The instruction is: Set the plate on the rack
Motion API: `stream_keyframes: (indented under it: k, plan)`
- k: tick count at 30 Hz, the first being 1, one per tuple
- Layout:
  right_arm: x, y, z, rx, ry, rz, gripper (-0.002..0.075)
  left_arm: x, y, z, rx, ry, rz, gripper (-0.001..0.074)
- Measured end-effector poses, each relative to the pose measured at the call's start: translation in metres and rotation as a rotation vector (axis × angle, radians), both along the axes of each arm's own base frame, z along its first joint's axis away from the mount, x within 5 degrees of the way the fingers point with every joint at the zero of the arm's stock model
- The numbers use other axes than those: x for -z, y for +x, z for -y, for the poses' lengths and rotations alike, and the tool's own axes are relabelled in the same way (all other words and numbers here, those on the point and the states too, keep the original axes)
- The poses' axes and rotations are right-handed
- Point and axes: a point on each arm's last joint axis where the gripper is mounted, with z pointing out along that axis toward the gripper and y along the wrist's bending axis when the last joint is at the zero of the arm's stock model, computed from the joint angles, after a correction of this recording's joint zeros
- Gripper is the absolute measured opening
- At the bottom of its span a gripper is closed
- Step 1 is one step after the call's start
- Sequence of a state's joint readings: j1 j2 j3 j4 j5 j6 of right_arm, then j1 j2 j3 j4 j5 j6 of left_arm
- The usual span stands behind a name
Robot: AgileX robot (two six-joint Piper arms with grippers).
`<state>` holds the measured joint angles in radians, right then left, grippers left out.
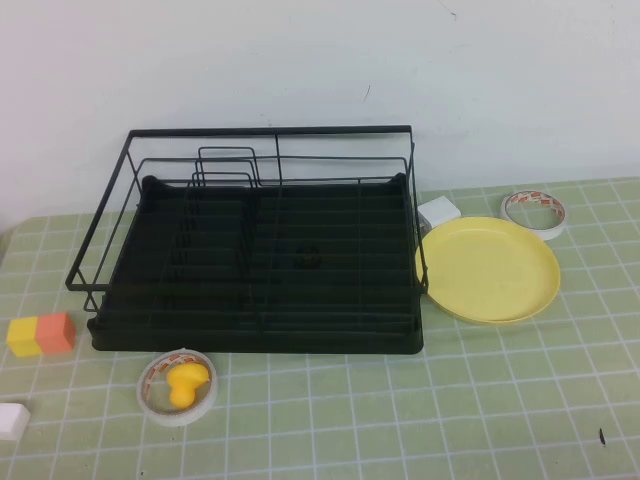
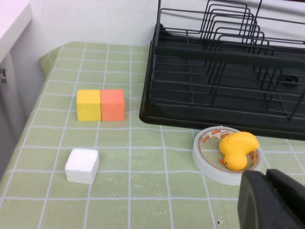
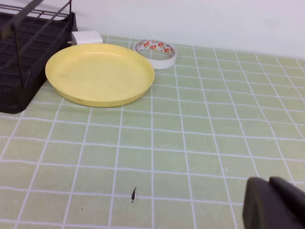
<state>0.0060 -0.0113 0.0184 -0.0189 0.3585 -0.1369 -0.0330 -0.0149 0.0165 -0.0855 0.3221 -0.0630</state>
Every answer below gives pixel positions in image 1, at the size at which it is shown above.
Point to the yellow round plate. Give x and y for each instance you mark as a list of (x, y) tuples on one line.
[(490, 270)]

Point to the black plastic drip tray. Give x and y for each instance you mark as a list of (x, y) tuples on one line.
[(325, 300)]

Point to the white power adapter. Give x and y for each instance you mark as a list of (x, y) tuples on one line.
[(440, 210)]

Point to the green grid table mat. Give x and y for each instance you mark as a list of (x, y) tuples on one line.
[(350, 410)]

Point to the yellow rubber duck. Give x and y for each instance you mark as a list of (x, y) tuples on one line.
[(182, 382)]

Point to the white tape roll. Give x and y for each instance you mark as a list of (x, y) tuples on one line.
[(542, 234), (165, 417)]

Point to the orange cube block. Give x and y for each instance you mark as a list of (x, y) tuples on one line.
[(55, 335)]

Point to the yellow cube block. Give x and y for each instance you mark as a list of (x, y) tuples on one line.
[(22, 337)]

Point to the white rectangular block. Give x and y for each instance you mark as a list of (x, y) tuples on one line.
[(12, 422)]

